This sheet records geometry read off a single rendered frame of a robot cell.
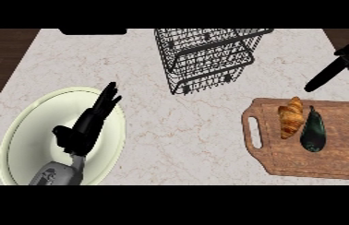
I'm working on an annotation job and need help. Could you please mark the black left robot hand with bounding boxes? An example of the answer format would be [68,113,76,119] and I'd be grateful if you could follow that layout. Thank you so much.
[52,81,125,158]

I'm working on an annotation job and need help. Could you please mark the brown wooden cutting board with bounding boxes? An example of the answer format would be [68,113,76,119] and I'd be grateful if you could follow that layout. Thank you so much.
[241,97,349,181]

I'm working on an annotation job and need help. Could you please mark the dark green eggplant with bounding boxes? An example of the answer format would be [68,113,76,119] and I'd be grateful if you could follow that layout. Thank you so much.
[299,105,327,153]

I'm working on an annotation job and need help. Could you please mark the pale green round plate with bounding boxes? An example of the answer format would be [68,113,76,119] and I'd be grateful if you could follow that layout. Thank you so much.
[0,86,128,186]

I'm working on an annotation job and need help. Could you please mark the golden brown croissant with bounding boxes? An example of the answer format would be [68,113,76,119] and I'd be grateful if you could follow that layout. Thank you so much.
[277,96,306,140]

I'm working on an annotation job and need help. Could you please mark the black wire tiered basket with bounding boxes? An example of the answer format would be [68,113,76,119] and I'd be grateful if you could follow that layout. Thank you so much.
[153,28,275,96]

